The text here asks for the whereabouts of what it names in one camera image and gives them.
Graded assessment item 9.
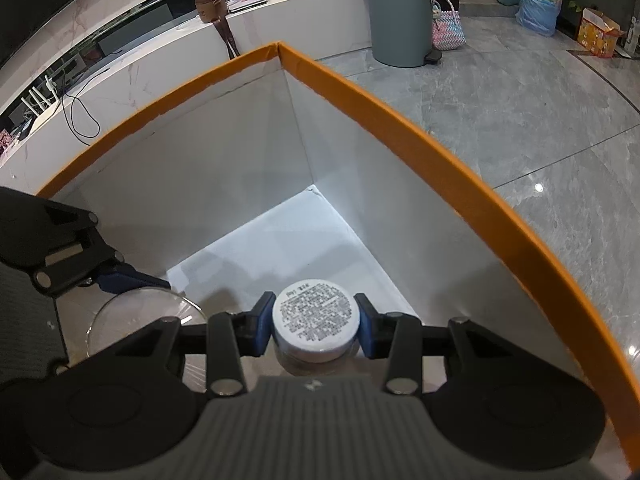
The grey trash bin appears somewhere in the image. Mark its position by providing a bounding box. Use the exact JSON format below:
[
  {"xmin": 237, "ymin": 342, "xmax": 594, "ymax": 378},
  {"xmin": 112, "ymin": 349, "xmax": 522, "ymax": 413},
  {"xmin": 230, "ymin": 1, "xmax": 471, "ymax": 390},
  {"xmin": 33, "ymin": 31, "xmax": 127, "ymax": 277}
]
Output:
[{"xmin": 364, "ymin": 0, "xmax": 441, "ymax": 68}]

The open printed cardboard carton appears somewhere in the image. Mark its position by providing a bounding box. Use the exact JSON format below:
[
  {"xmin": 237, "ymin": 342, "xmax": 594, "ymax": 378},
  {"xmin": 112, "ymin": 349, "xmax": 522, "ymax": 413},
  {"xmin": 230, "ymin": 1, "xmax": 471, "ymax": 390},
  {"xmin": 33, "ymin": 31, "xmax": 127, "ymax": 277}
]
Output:
[{"xmin": 576, "ymin": 6, "xmax": 627, "ymax": 58}]

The brown leather camera case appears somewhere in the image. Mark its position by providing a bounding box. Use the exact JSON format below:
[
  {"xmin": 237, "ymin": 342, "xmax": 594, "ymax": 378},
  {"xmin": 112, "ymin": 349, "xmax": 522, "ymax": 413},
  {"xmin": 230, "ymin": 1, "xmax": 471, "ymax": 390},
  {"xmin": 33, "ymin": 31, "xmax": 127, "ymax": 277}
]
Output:
[{"xmin": 193, "ymin": 0, "xmax": 241, "ymax": 59}]

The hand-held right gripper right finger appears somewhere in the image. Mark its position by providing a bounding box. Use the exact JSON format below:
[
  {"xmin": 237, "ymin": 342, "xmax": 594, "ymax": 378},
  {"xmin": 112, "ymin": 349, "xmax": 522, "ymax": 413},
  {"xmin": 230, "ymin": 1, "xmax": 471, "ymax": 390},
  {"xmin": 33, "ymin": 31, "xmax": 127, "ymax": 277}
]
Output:
[{"xmin": 353, "ymin": 291, "xmax": 511, "ymax": 396}]

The blue plastic bag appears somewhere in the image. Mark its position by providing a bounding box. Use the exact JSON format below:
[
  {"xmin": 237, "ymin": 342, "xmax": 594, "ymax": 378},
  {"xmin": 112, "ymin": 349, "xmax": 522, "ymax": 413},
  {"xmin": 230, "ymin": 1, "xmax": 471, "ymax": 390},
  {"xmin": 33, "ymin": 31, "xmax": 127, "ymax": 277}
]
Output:
[{"xmin": 516, "ymin": 0, "xmax": 564, "ymax": 37}]

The black cable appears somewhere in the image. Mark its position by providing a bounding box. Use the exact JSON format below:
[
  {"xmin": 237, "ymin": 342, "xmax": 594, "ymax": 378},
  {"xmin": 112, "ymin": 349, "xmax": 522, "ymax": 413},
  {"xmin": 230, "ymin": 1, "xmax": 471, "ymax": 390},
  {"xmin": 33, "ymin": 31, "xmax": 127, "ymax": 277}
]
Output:
[{"xmin": 60, "ymin": 87, "xmax": 101, "ymax": 139}]

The white router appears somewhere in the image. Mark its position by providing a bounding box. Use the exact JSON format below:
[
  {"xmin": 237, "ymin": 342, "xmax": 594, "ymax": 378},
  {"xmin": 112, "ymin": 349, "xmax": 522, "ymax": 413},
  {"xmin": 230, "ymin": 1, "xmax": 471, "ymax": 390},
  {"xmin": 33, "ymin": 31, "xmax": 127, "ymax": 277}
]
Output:
[{"xmin": 20, "ymin": 75, "xmax": 57, "ymax": 111}]

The glass jar white lid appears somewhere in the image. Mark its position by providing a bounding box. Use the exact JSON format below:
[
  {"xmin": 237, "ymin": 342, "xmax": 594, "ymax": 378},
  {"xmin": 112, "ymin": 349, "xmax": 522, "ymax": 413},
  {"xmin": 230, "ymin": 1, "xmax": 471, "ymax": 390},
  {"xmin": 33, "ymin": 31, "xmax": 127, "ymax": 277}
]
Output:
[{"xmin": 271, "ymin": 278, "xmax": 362, "ymax": 376}]

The pink blue woven bag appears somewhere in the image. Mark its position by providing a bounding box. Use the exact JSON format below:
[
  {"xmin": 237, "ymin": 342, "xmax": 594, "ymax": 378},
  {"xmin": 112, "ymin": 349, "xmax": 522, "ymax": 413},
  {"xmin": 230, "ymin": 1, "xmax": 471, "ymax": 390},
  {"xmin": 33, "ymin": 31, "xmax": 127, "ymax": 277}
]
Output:
[{"xmin": 431, "ymin": 0, "xmax": 467, "ymax": 52}]

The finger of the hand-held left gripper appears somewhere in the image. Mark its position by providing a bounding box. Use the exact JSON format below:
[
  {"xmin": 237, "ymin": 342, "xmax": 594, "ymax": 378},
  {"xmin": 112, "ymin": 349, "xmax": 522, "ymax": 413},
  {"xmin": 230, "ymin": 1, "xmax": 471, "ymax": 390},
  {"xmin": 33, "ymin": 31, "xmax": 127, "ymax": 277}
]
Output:
[{"xmin": 31, "ymin": 201, "xmax": 172, "ymax": 298}]

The white marble television cabinet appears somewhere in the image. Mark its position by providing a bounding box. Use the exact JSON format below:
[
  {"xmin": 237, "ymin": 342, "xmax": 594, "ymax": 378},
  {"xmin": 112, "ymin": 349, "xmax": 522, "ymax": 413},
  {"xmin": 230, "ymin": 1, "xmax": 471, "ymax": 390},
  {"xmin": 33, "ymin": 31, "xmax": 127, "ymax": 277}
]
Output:
[{"xmin": 0, "ymin": 0, "xmax": 373, "ymax": 196}]

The orange cardboard box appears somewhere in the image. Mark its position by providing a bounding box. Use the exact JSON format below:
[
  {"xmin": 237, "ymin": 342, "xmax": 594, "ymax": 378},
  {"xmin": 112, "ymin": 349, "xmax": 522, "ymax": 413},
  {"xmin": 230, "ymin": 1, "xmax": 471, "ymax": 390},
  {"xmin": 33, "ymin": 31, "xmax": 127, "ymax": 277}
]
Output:
[{"xmin": 35, "ymin": 41, "xmax": 640, "ymax": 478}]

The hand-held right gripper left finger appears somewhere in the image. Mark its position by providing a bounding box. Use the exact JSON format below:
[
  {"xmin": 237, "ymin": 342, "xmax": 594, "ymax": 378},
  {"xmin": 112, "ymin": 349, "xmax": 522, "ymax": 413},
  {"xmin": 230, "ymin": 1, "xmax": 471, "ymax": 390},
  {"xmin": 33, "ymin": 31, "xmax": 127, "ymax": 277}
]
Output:
[{"xmin": 112, "ymin": 291, "xmax": 277, "ymax": 397}]

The clear glass dish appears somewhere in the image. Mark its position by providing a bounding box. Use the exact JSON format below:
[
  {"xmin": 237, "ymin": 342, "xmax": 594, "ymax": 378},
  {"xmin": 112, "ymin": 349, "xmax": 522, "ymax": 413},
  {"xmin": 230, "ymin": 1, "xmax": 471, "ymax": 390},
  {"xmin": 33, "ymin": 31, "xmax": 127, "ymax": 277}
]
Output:
[{"xmin": 87, "ymin": 287, "xmax": 208, "ymax": 396}]

